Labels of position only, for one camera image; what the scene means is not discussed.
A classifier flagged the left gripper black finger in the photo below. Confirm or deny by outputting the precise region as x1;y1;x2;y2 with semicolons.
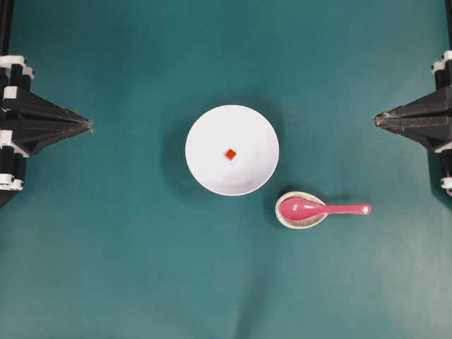
16;88;91;124
13;120;92;155

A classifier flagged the small red block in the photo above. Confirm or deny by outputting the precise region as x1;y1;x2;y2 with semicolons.
225;148;237;161

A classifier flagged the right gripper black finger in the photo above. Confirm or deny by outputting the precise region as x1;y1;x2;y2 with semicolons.
374;116;451;151
374;86;451;122

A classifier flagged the white round bowl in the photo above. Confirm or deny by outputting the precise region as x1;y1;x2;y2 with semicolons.
185;105;280;196

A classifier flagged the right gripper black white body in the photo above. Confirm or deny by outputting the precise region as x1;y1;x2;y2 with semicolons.
432;50;451;196

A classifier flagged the pink plastic spoon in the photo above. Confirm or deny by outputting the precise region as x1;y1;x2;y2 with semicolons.
279;198;372;221

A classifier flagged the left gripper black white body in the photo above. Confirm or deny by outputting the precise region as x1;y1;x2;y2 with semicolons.
1;54;35;191

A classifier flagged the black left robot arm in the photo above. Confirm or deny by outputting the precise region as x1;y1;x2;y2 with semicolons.
1;1;92;192

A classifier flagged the speckled ceramic spoon rest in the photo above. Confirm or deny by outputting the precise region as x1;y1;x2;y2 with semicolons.
275;191;326;230

